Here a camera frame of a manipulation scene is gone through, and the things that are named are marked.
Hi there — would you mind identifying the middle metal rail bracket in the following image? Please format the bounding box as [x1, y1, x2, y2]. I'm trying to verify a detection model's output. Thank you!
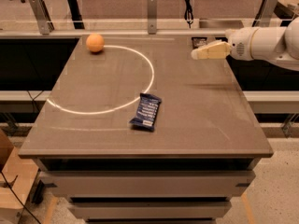
[147, 0, 157, 35]

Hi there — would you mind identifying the right metal rail bracket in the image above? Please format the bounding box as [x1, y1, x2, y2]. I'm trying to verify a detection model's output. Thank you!
[252, 0, 278, 27]

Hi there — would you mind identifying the cardboard box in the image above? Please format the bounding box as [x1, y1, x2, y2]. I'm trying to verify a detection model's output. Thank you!
[0, 130, 38, 224]

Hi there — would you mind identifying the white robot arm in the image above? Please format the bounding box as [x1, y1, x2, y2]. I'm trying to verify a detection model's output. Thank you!
[191, 18, 299, 71]

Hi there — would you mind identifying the black floor cable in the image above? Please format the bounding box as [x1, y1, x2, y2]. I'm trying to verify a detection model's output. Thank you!
[0, 171, 42, 224]

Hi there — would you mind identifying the hanging black cable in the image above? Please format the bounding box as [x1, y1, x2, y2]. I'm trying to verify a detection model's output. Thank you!
[182, 0, 194, 29]

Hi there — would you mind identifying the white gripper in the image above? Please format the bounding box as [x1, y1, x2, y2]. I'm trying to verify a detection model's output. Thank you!
[191, 27, 257, 61]

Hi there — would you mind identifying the grey cabinet drawer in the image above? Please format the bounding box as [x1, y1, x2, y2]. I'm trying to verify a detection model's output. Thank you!
[40, 171, 255, 198]
[69, 202, 231, 220]

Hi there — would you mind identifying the lower grey cabinet drawer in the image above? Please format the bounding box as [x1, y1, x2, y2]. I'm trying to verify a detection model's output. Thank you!
[69, 202, 231, 220]

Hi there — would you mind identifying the upper grey cabinet drawer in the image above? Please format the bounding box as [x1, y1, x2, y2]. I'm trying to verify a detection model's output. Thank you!
[40, 171, 255, 198]

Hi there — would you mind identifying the left metal rail bracket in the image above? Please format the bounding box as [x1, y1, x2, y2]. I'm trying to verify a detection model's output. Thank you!
[28, 0, 54, 35]

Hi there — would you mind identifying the metal rail bracket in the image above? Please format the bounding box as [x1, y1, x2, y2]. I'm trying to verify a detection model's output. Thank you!
[147, 0, 157, 35]
[252, 0, 278, 27]
[28, 0, 54, 35]

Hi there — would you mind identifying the blue snack bar wrapper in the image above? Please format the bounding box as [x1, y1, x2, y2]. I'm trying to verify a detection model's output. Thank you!
[130, 93, 162, 132]

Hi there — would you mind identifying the black rxbar chocolate bar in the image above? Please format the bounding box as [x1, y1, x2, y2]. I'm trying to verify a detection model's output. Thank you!
[192, 36, 207, 49]

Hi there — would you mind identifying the orange fruit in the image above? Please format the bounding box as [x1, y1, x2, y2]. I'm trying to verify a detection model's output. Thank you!
[86, 34, 105, 52]

